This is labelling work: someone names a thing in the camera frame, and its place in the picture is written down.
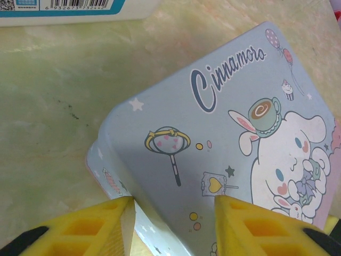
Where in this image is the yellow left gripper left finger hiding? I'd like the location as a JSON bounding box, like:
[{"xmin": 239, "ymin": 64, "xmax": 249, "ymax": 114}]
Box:
[{"xmin": 0, "ymin": 196, "xmax": 137, "ymax": 256}]

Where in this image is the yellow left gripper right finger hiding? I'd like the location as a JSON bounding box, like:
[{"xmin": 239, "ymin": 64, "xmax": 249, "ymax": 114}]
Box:
[{"xmin": 214, "ymin": 195, "xmax": 341, "ymax": 256}]

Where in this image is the light blue cartoon tin box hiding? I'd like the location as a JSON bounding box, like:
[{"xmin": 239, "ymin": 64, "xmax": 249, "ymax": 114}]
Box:
[{"xmin": 84, "ymin": 20, "xmax": 337, "ymax": 256}]

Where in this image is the blue-lidded plastic storage box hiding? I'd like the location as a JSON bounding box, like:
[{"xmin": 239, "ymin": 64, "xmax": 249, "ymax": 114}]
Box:
[{"xmin": 0, "ymin": 0, "xmax": 161, "ymax": 28}]

